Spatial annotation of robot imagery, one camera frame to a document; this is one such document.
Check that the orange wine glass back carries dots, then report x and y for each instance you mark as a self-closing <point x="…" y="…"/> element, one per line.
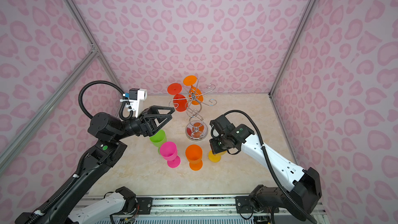
<point x="195" y="94"/>

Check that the pink wine glass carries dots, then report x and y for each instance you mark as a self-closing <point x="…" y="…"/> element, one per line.
<point x="169" y="152"/>

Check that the yellow wine glass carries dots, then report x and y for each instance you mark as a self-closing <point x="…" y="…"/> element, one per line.
<point x="215" y="158"/>

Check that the chrome wire wine glass rack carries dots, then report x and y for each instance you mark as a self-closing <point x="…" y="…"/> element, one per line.
<point x="196" y="129"/>

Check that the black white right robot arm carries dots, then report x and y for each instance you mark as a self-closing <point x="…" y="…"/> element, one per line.
<point x="297" y="190"/>

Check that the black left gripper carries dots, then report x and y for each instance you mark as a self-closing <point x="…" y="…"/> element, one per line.
<point x="145" y="125"/>

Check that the orange wine glass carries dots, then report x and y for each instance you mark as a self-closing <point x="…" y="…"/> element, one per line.
<point x="194" y="156"/>
<point x="195" y="94"/>

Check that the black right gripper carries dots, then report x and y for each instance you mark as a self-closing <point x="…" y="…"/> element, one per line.
<point x="214" y="148"/>

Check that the red wine glass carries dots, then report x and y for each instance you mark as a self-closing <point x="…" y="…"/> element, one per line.
<point x="179" y="101"/>

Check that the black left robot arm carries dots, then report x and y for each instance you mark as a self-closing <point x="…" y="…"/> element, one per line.
<point x="97" y="161"/>

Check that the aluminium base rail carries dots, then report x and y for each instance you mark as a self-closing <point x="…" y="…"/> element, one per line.
<point x="116" y="205"/>

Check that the green wine glass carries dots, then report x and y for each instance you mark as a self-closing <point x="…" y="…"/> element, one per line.
<point x="159" y="139"/>

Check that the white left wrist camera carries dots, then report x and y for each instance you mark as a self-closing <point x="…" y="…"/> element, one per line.
<point x="134" y="100"/>

